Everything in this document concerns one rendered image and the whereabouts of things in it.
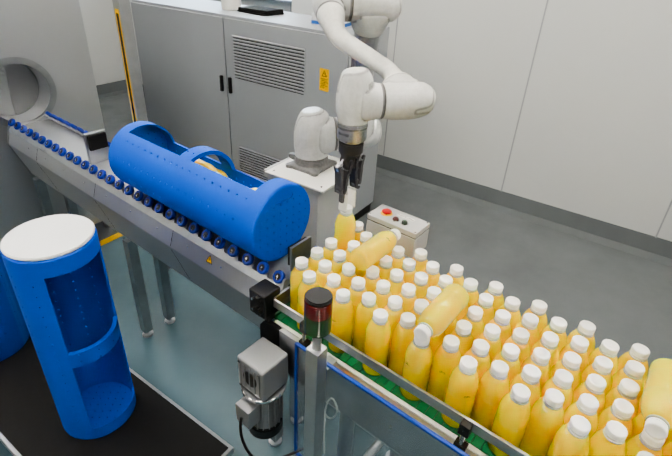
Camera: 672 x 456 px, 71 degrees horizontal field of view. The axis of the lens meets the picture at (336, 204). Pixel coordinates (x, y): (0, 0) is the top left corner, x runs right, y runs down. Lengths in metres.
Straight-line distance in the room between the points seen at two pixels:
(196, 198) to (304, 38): 1.77
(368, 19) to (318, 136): 0.57
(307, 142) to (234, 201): 0.64
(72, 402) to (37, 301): 0.49
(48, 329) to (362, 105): 1.29
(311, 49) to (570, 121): 1.99
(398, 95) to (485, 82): 2.72
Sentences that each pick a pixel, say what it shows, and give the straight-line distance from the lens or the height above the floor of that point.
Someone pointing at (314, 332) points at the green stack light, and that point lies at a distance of 1.09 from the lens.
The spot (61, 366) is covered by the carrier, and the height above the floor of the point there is 0.57.
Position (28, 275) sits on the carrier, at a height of 0.97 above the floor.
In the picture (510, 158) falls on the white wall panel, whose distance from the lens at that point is 4.15.
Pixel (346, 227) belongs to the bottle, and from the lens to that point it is 1.53.
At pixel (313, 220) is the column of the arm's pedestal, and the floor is 0.82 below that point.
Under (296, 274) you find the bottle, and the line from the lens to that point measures 1.44.
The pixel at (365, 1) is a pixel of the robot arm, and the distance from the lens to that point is 1.81.
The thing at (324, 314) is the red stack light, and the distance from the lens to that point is 1.06.
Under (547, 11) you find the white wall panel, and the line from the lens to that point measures 3.89.
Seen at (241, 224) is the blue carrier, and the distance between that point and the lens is 1.56.
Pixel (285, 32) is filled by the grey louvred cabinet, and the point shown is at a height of 1.40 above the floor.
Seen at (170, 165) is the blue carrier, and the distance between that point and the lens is 1.85.
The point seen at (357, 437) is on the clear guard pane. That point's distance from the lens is 1.45.
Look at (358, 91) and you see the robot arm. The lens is 1.33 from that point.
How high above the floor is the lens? 1.94
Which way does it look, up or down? 29 degrees down
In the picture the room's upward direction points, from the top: 3 degrees clockwise
